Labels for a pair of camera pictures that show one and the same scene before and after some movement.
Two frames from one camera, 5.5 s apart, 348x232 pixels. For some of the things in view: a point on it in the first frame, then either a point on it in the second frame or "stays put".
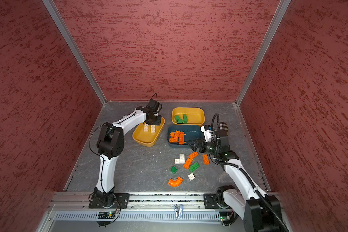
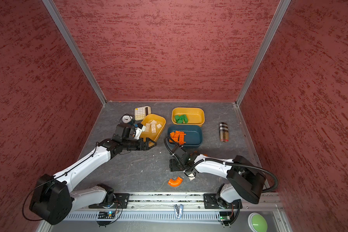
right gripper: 201,143 -> 172,165
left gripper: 158,123 -> 146,144
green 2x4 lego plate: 185,118 stays put
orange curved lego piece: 175,183 stays put
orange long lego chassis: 181,138 stays put
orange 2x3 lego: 177,134 stays put
